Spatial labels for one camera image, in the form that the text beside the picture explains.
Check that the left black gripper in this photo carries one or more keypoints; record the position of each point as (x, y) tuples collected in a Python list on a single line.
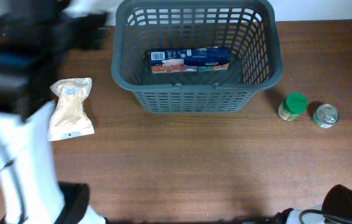
[(95, 22)]

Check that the tan food pouch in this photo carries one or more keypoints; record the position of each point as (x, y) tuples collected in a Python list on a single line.
[(69, 119)]

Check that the blue carton box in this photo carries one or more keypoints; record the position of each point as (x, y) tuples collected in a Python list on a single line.
[(190, 60)]

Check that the grey plastic basket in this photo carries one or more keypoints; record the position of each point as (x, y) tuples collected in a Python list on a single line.
[(247, 28)]

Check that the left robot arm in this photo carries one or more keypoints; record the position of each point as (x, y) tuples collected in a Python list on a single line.
[(35, 37)]

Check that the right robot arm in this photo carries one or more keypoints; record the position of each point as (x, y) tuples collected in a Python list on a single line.
[(335, 209)]

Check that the green lid jar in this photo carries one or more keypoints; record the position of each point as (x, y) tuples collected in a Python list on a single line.
[(292, 107)]

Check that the silver tin can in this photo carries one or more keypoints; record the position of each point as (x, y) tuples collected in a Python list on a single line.
[(325, 116)]

